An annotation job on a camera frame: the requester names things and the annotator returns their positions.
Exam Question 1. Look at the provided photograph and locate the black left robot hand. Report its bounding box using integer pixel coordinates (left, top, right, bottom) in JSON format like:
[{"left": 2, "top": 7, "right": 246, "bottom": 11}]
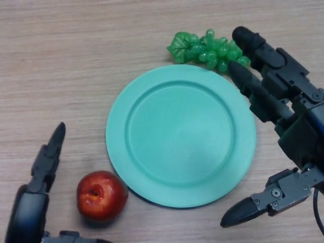
[{"left": 4, "top": 121, "right": 114, "bottom": 243}]

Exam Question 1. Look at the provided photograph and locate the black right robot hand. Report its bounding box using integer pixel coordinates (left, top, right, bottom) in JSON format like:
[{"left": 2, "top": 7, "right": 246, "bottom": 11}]
[{"left": 220, "top": 26, "right": 324, "bottom": 228}]

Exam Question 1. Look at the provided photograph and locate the red apple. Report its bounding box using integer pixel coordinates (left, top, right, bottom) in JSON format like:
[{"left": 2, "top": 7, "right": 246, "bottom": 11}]
[{"left": 76, "top": 170, "right": 129, "bottom": 222}]

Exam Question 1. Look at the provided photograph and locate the green round plate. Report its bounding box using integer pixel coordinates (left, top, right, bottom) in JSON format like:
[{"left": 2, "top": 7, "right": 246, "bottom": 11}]
[{"left": 105, "top": 64, "right": 257, "bottom": 209}]

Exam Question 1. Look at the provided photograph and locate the green plastic grape bunch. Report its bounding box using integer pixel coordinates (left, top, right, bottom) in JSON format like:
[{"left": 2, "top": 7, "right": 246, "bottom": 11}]
[{"left": 167, "top": 28, "right": 252, "bottom": 74}]

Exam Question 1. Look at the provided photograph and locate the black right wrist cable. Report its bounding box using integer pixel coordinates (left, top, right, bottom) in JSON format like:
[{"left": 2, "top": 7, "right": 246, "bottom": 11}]
[{"left": 312, "top": 187, "right": 324, "bottom": 231}]

